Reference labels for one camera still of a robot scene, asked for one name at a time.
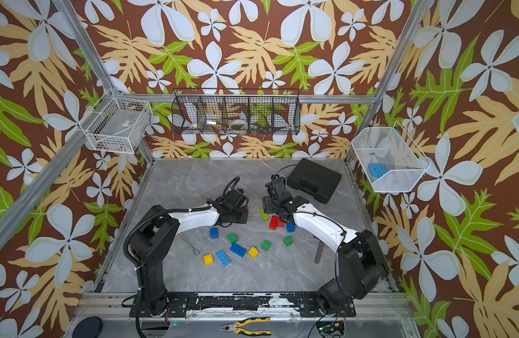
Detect lime green long brick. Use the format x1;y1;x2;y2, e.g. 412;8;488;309
259;208;269;221

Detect red long brick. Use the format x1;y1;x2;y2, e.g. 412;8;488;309
269;215;280;231

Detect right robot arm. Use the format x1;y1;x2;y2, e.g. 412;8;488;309
262;175;389;315

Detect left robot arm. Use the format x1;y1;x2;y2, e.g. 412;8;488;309
123;188;248;318

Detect blue square brick right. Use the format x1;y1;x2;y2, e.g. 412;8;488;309
286;223;296;233

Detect blue square brick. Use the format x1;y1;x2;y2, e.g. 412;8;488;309
286;223;296;233
210;228;219;239

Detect green square brick left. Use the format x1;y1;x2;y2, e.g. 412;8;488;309
227;233;238;245

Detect green square brick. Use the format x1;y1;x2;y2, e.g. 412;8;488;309
227;233;238;245
283;235;294;247
261;240;272;252

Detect blue square brick left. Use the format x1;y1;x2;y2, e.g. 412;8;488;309
210;228;219;239

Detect green square brick right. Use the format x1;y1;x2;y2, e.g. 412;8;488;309
283;235;294;247

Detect dark blue long brick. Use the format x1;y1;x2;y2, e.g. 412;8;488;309
230;243;247;258

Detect black plastic tool case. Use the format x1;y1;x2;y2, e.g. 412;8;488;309
286;159;342;204

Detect green square brick middle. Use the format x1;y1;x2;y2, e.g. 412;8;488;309
261;240;272;252

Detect yellow square brick middle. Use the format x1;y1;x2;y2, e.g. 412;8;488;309
248;247;259;259

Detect yellow square brick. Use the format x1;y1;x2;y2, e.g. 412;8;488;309
203;254;214;266
248;247;259;259

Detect light blue long brick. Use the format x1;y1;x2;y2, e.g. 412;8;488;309
216;250;231;267

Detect silver combination wrench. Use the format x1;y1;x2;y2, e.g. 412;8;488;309
179;233;200;256

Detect yellow square brick left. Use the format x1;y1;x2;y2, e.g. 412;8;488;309
203;254;214;266

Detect blue object in basket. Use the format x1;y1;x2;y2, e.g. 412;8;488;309
368;163;388;178

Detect small electronics board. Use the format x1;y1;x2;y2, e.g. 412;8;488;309
315;321;345;338

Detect black round disc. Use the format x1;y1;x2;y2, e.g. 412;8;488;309
72;316;103;338

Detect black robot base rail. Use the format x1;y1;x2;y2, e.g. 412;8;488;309
129;292;356;318

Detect black wire basket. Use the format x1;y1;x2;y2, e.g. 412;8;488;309
169;88;302;135

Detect white wire basket right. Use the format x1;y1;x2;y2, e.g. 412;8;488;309
352;123;431;194

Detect white wire basket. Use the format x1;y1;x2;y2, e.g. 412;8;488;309
80;90;152;154
352;123;431;194

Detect yellow handled pliers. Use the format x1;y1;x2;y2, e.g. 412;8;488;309
219;316;272;337

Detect white wire basket left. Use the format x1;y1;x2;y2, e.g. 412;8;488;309
80;90;152;154

